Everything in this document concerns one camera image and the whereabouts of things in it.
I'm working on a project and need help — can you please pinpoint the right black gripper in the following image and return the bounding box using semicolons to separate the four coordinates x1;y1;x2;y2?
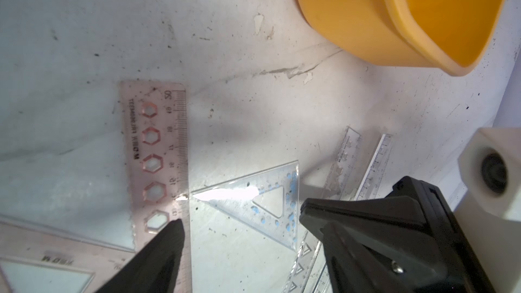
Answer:
321;176;495;292

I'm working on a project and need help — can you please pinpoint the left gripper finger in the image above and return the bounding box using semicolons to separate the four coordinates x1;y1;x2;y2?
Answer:
97;219;185;293

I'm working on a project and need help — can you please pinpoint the clear thin straight ruler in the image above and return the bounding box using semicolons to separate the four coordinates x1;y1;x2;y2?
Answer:
312;134;392;293

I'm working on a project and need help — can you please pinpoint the clear stencil straight ruler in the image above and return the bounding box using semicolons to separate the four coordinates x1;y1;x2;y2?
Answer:
283;128;361;292

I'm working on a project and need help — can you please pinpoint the clear blue triangle ruler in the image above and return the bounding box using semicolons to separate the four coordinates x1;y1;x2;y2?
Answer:
191;161;299;251

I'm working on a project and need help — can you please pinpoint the yellow plastic storage box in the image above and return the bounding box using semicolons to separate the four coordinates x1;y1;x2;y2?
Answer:
297;0;506;77

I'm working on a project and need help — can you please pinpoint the pink triangle ruler left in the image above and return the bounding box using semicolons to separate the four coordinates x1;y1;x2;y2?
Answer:
1;216;136;292

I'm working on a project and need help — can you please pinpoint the pink long straight ruler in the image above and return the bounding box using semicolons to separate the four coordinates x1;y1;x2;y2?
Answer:
119;80;192;292

